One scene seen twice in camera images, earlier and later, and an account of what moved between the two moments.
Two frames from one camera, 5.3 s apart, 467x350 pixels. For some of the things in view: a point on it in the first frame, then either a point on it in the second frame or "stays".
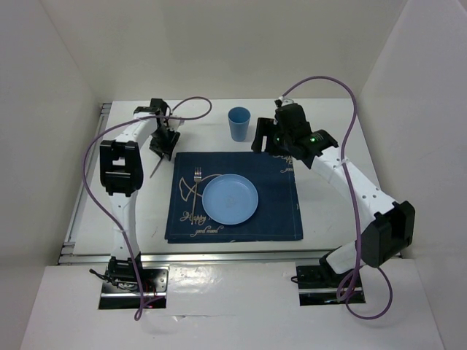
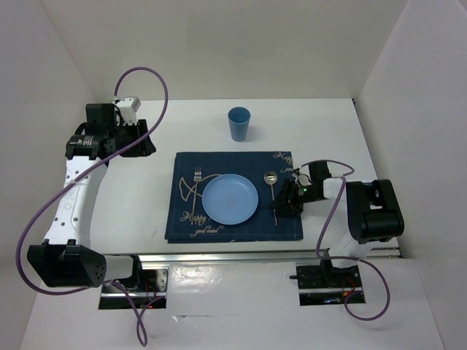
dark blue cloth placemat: (276, 217) stays
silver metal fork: (198, 177) stays
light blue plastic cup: (239, 118) stays
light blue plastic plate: (230, 199) stays
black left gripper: (167, 148) to (144, 148)
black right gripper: (265, 127) to (282, 199)
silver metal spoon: (156, 166) to (271, 177)
